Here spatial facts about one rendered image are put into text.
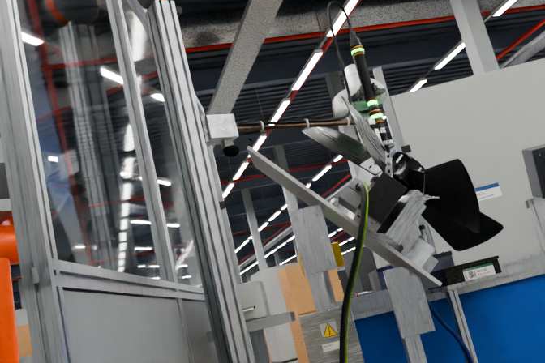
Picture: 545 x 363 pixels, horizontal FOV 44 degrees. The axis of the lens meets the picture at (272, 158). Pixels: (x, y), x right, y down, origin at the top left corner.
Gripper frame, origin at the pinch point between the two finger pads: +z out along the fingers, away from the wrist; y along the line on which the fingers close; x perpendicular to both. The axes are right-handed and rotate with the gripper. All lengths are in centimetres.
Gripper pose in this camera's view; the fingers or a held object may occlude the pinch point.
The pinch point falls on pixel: (367, 89)
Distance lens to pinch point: 234.7
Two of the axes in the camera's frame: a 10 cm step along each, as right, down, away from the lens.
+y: -9.7, 2.4, 0.1
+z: -0.7, -2.3, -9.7
